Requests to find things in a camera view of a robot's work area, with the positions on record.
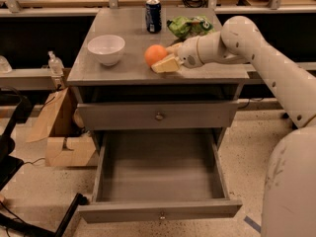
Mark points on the white bowl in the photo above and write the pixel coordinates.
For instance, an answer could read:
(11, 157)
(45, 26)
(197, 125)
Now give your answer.
(107, 49)

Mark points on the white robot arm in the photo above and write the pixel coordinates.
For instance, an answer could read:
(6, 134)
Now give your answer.
(289, 205)

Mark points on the cardboard box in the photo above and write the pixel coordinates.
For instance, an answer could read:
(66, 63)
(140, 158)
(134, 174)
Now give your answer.
(67, 143)

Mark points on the closed grey upper drawer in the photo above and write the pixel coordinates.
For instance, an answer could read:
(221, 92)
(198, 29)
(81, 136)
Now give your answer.
(163, 115)

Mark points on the open grey lower drawer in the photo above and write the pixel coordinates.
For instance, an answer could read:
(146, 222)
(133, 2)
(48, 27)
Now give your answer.
(151, 175)

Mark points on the orange fruit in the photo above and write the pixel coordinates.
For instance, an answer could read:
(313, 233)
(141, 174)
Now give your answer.
(154, 53)

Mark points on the green chip bag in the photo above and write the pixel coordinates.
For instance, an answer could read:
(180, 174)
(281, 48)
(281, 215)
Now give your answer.
(183, 27)

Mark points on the grey drawer cabinet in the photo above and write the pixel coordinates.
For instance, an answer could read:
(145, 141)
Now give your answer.
(132, 81)

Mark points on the blue soda can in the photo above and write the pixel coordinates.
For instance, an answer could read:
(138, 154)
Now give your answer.
(153, 16)

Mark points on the clear plastic bottle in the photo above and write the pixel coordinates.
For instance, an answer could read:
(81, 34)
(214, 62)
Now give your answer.
(55, 64)

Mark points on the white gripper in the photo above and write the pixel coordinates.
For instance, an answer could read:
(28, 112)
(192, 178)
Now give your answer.
(188, 54)

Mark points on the black chair frame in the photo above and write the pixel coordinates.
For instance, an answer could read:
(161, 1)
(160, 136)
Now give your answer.
(10, 165)

